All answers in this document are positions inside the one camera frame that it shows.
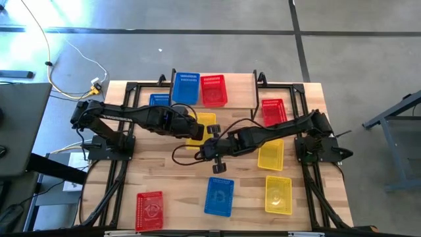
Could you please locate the blue plastic basket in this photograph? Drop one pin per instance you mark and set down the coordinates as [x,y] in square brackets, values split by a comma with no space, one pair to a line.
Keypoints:
[219,197]
[159,99]
[185,89]

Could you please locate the grey desk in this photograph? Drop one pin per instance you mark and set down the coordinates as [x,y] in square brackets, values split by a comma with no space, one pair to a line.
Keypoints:
[23,125]

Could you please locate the blue-grey metal table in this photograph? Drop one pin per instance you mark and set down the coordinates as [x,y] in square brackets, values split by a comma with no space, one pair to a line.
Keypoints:
[408,148]

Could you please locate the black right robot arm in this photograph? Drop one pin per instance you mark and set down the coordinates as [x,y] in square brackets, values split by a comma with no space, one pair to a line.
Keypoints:
[279,130]

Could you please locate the black table clamp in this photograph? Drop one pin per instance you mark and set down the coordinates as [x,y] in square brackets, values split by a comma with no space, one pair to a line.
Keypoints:
[262,79]
[162,80]

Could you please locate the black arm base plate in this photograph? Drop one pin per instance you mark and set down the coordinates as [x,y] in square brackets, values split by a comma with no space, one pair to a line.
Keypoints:
[329,148]
[98,153]

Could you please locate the white power adapter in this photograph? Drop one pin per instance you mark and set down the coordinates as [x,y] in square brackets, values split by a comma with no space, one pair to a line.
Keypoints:
[95,80]

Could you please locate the yellow plastic basket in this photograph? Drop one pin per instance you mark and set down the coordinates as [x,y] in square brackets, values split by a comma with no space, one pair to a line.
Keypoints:
[278,195]
[270,156]
[207,119]

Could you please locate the white paper sheet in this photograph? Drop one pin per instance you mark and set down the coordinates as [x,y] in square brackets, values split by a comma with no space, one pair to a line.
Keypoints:
[79,164]

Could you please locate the black flat bar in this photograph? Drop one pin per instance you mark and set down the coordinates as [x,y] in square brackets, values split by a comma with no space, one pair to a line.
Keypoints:
[16,74]

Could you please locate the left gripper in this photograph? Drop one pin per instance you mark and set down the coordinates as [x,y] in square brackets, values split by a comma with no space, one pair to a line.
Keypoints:
[184,126]

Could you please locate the wooden shelf with black legs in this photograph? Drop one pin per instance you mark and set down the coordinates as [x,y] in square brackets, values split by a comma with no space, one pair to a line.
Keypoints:
[240,92]

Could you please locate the black aluminium table frame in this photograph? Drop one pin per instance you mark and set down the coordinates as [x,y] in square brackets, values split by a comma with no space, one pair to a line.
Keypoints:
[131,87]

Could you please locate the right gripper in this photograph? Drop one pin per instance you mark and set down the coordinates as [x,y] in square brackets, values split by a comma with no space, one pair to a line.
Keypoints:
[217,148]

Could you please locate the black desk foot bar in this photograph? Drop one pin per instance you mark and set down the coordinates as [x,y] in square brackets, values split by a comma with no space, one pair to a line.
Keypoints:
[56,169]

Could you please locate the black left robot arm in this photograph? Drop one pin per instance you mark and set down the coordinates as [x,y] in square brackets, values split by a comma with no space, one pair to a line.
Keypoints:
[138,116]

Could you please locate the red plastic basket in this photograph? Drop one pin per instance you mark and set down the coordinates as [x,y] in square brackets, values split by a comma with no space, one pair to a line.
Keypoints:
[213,91]
[149,211]
[273,110]

